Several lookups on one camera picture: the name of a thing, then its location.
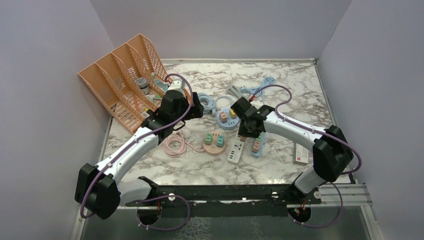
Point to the pink plug adapter small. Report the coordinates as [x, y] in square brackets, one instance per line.
[256, 147]

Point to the small white red box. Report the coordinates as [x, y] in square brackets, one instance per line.
[301, 155]

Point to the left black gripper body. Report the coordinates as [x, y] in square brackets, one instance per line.
[184, 106]

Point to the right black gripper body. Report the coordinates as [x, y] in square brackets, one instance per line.
[245, 130]

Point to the orange plastic file rack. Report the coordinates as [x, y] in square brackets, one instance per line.
[112, 81]

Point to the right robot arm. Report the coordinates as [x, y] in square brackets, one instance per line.
[330, 151]

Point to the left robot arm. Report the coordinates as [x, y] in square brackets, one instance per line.
[97, 185]

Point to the black mounting rail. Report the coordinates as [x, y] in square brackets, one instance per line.
[215, 201]

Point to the blue power strip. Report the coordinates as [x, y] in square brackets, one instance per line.
[257, 155]

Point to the pink round power socket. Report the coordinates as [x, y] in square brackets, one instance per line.
[212, 149]

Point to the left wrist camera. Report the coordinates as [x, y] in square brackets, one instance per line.
[177, 85]

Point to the green plug adapter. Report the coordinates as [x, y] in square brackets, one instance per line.
[208, 139]
[261, 137]

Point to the blue round power socket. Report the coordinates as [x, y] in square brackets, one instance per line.
[230, 124]

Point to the white power strip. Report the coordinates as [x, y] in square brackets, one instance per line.
[236, 149]

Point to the yellow plug adapter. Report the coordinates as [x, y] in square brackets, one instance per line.
[232, 114]

